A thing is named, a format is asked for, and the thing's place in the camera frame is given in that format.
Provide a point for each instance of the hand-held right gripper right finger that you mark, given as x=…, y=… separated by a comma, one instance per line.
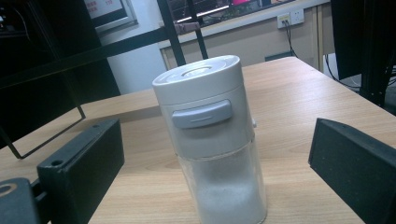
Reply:
x=355, y=165

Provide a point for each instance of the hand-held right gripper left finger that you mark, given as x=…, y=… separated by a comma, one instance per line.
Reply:
x=84, y=174

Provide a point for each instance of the white salt shaker bottle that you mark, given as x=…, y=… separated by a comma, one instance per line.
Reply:
x=211, y=137

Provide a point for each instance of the black monitor panel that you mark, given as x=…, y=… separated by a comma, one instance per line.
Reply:
x=362, y=37

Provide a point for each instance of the black metal stand frame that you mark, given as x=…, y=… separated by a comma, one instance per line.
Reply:
x=93, y=53

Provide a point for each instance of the white wall power socket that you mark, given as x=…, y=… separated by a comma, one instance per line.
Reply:
x=290, y=17

